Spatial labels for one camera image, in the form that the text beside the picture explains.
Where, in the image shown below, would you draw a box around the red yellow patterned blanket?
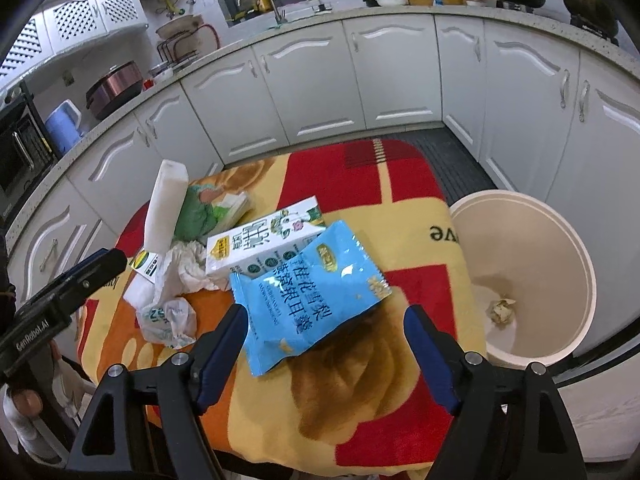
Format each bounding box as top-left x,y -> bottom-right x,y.
75,139 -> 488,480

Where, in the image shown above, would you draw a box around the white base cabinets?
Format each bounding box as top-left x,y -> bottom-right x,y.
0,10 -> 640,461

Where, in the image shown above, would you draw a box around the blue plastic kettle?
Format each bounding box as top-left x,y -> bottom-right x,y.
45,100 -> 86,156

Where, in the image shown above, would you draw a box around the person's left forearm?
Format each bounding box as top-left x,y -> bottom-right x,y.
2,410 -> 68,463

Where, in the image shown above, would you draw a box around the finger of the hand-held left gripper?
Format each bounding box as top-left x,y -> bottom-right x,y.
15,247 -> 129,318

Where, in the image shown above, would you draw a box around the crumpled paper ball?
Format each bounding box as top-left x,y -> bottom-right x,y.
489,297 -> 517,326

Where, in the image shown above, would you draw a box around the blue snack bag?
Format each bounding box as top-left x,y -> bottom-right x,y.
229,220 -> 392,377

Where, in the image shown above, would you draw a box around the white lattice wall cabinets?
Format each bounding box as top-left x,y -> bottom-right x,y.
0,0 -> 201,81

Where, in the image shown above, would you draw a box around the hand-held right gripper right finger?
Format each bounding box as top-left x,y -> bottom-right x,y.
402,304 -> 586,480

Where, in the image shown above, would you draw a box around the black ribbed floor mat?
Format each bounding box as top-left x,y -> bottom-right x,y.
222,127 -> 501,196

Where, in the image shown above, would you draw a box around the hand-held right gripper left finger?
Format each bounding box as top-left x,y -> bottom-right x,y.
65,304 -> 249,480

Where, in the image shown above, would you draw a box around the green plush toy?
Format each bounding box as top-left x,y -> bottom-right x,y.
175,183 -> 253,242

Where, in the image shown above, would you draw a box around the black countertop oven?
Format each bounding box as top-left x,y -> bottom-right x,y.
0,82 -> 58,226

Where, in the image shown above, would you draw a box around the white milk carton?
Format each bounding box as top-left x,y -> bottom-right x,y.
206,196 -> 327,279

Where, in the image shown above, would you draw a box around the grey speckled countertop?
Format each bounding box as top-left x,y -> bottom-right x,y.
0,0 -> 640,241

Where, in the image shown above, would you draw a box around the white tissue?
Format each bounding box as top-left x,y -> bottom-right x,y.
152,240 -> 221,306

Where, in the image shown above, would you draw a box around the small white green-label packet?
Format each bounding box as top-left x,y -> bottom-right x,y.
124,249 -> 167,307

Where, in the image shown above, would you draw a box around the pale plastic tube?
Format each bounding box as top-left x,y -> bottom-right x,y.
143,159 -> 189,256

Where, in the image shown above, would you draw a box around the metal sink faucet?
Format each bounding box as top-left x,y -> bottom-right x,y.
239,0 -> 288,26

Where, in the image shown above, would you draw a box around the crumpled clear plastic bag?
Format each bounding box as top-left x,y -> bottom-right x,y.
136,297 -> 197,350

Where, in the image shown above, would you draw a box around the wire rack with boards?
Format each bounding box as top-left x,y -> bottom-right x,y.
156,14 -> 221,68

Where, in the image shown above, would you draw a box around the person's left hand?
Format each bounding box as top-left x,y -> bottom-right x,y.
4,355 -> 96,423

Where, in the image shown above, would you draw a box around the beige round trash bin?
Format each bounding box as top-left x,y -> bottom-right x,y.
448,189 -> 598,367

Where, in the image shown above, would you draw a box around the dark metal wok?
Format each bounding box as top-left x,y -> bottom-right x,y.
545,0 -> 621,38

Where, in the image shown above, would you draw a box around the copper red rice cooker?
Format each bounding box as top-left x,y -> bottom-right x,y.
85,60 -> 146,120

